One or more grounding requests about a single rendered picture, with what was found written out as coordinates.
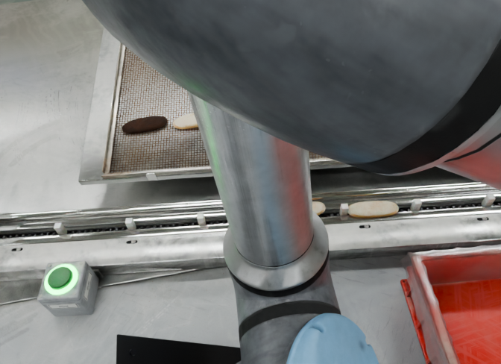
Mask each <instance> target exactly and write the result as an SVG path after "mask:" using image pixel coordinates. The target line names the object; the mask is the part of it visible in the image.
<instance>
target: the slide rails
mask: <svg viewBox="0 0 501 364"><path fill-rule="evenodd" d="M487 194H494V197H495V199H501V190H499V189H489V190H478V191H467V192H445V193H434V194H422V195H401V196H389V197H378V198H356V199H344V200H333V201H319V202H321V203H323V204H324V205H325V207H326V209H325V210H340V208H341V204H348V206H350V205H351V204H355V203H359V202H364V201H390V202H393V203H395V204H396V205H397V206H403V205H412V202H413V200H414V199H418V198H419V199H420V200H421V203H422V204H436V203H447V202H459V201H481V200H484V198H485V196H486V195H487ZM492 212H501V205H499V206H487V207H465V208H454V209H442V210H420V211H409V212H397V213H395V214H394V215H391V216H386V217H379V218H356V217H353V216H330V217H320V218H321V221H322V222H323V223H334V222H356V221H367V220H379V219H401V218H413V217H424V216H446V215H458V214H470V213H492ZM198 213H203V214H204V217H205V219H211V218H223V217H226V214H225V211H224V208H223V207H222V208H210V209H199V210H177V211H165V212H154V213H132V214H121V215H109V216H87V217H77V218H65V219H43V220H32V221H20V222H0V232H9V231H21V230H43V229H54V224H55V223H60V222H61V223H62V224H63V226H64V227H65V228H76V227H88V226H99V225H121V224H125V220H126V218H132V219H133V221H134V223H144V222H166V221H177V220H189V219H197V214H198ZM228 227H229V224H216V225H195V226H183V227H161V228H149V229H138V230H116V231H105V232H93V233H71V234H59V235H48V236H26V237H14V238H3V239H0V245H5V244H16V243H29V242H50V241H62V240H73V239H96V238H107V237H119V236H141V235H153V234H164V233H186V232H198V231H210V230H227V229H228Z"/></svg>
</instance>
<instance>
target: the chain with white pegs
mask: <svg viewBox="0 0 501 364"><path fill-rule="evenodd" d="M421 205H422V203H421V200H420V199H419V198H418V199H414V200H413V202H412V205H411V207H404V208H400V209H399V210H398V212H405V211H407V212H409V211H419V210H430V209H431V210H437V209H439V210H442V209H443V208H444V209H450V208H452V209H454V208H463V207H464V208H465V207H487V206H495V205H497V206H499V205H501V201H495V197H494V194H487V195H486V196H485V198H484V200H483V201H482V203H477V204H476V203H471V204H451V205H438V206H426V207H421ZM348 210H349V208H348V204H341V208H340V212H336V213H323V214H320V215H318V216H319V217H328V216H347V215H349V214H348ZM197 220H198V221H197V222H184V223H182V222H179V223H171V224H169V223H168V224H158V225H135V223H134V221H133V219H132V218H126V220H125V224H126V226H122V227H109V228H106V227H100V228H96V229H94V228H89V229H83V230H81V229H77V230H67V229H65V227H64V226H63V224H62V223H61V222H60V223H55V224H54V229H55V231H46V232H33V233H10V234H8V235H7V234H0V239H1V238H2V239H3V238H13V237H26V236H44V235H46V236H48V235H57V234H58V235H59V234H69V233H88V232H90V233H93V232H100V231H102V232H105V231H113V230H115V231H116V230H127V229H128V230H138V229H139V228H140V229H145V228H146V229H149V228H164V227H166V228H169V227H177V226H178V227H182V226H189V225H190V226H195V225H213V224H226V223H227V222H228V221H227V219H224V220H221V221H220V220H212V221H206V220H205V217H204V214H203V213H198V214H197Z"/></svg>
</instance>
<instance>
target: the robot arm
mask: <svg viewBox="0 0 501 364"><path fill-rule="evenodd" d="M82 1H83V2H84V4H85V5H86V6H87V7H88V8H89V10H90V11H91V12H92V14H93V15H94V16H95V18H96V19H97V20H98V21H99V22H100V23H101V24H102V25H103V26H104V27H105V28H106V29H107V30H108V31H109V32H110V33H111V35H112V36H113V37H115V38H116V39H117V40H118V41H119V42H120V43H122V44H123V45H124V46H126V47H127V48H128V49H130V50H131V51H132V52H133V53H134V54H135V55H136V56H138V57H139V58H140V59H142V60H143V61H144V62H146V63H147V64H148V65H149V66H150V67H152V68H153V69H155V70H156V71H158V72H159V73H160V74H162V75H164V76H165V77H167V78H168V79H170V80H171V81H173V82H175V83H176V84H178V85H179V86H181V87H182V88H184V89H185V90H187V92H188V95H189V100H190V102H191V105H192V109H193V112H194V114H195V118H196V121H197V124H198V128H199V131H200V133H201V138H202V140H203V143H204V147H205V150H206V153H207V156H208V160H209V164H210V166H211V169H212V173H213V176H214V178H215V183H216V186H217V188H218V193H219V195H220V198H221V202H222V205H223V208H224V211H225V214H226V217H227V221H228V224H229V227H228V229H227V231H226V234H225V236H224V241H223V252H224V258H225V261H226V264H227V267H228V270H229V273H230V276H231V278H232V281H233V285H234V289H235V294H236V307H237V316H238V324H239V343H240V351H241V361H239V362H238V363H236V364H379V362H378V359H377V357H376V354H375V352H374V350H373V348H372V346H371V345H367V343H366V341H365V339H366V336H365V334H364V333H363V332H362V330H361V329H360V328H359V327H358V326H357V325H356V324H355V323H354V322H353V321H351V320H350V319H349V318H347V317H345V316H343V315H341V311H340V308H339V305H338V300H337V297H336V294H335V289H334V286H333V281H332V278H331V274H330V258H329V238H328V233H327V229H326V228H325V226H324V223H323V222H322V221H321V218H320V217H319V216H318V215H317V214H316V213H315V212H314V211H313V210H312V188H311V176H310V164H309V152H310V151H311V152H313V153H315V154H318V155H321V156H323V157H327V158H330V159H332V160H336V161H338V162H341V163H346V164H348V165H351V166H355V167H357V168H360V169H364V170H366V171H369V172H373V173H377V174H380V175H398V176H400V175H408V174H413V173H417V172H421V171H423V170H426V169H430V168H432V167H434V166H436V167H438V168H441V169H444V170H447V171H449V172H452V173H455V174H457V175H461V176H463V177H466V178H469V179H471V180H473V181H477V182H480V183H483V184H485V185H488V186H491V187H493V188H495V189H499V190H501V0H82Z"/></svg>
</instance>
